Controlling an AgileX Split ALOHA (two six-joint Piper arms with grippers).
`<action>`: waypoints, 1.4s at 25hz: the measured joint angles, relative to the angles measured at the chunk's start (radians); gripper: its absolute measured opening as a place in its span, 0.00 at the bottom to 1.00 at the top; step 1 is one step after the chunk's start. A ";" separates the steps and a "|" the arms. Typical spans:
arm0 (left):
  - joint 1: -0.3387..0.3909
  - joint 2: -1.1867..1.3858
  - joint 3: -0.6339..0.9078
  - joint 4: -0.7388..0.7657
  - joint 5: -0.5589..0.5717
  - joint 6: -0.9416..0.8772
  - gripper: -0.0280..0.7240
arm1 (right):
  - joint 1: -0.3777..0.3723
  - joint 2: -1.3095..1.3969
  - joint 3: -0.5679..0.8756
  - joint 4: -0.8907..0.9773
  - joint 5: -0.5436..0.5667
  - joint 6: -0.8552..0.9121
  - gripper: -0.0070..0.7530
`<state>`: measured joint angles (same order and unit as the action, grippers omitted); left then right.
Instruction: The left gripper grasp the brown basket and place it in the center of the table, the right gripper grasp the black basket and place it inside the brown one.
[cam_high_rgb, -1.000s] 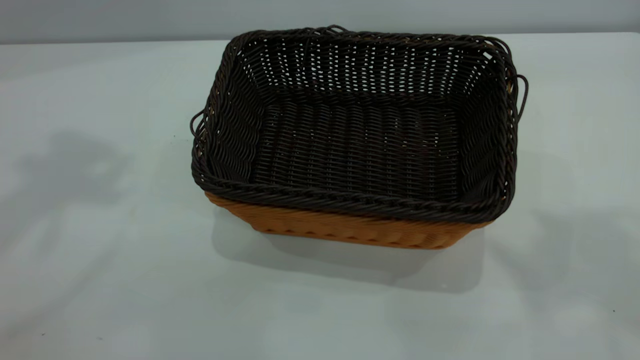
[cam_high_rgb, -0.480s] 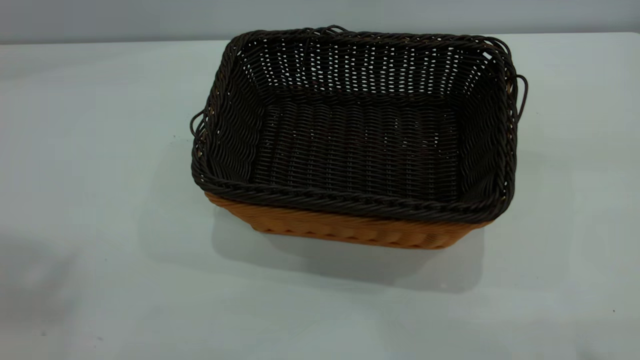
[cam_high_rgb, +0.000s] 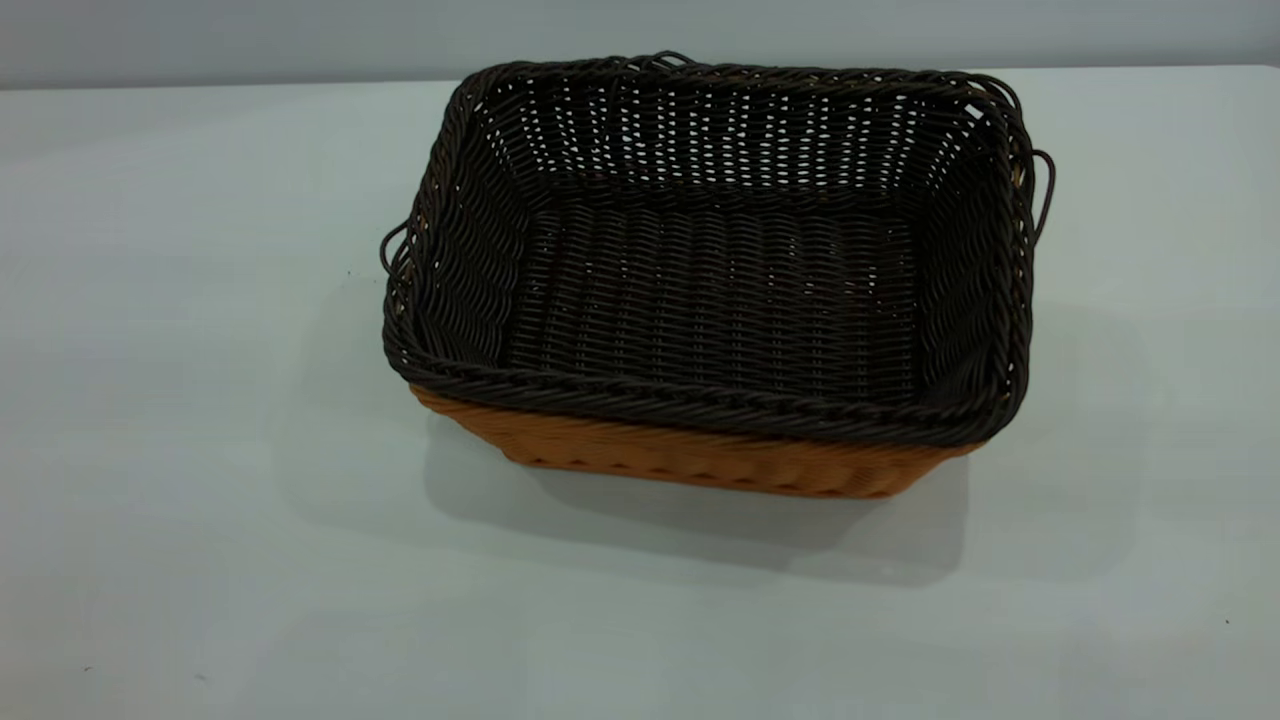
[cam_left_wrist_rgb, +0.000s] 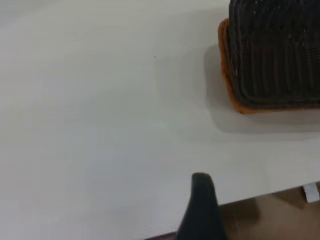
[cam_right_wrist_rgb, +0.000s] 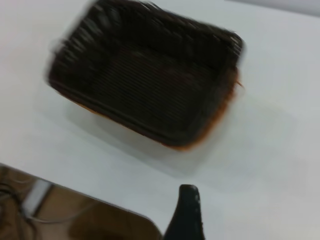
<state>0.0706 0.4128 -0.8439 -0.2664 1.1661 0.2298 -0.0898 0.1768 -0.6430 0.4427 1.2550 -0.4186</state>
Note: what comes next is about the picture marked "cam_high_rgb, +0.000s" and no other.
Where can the light brown wicker basket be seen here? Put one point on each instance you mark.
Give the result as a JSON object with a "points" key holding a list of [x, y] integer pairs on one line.
{"points": [[690, 455]]}

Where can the dark brown wicker basket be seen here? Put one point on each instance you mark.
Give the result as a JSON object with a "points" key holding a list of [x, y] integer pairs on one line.
{"points": [[720, 280]]}

